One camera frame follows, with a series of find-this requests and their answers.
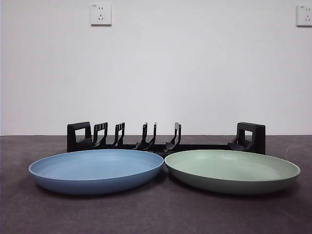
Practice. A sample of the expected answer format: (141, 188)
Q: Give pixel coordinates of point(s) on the black plate rack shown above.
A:
(72, 141)

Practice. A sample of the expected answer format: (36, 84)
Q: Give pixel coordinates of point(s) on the green round plate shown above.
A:
(231, 170)

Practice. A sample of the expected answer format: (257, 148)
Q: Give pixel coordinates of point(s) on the white wall socket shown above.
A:
(101, 14)
(304, 15)

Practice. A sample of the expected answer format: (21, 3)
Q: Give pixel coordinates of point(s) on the blue round plate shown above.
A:
(92, 170)

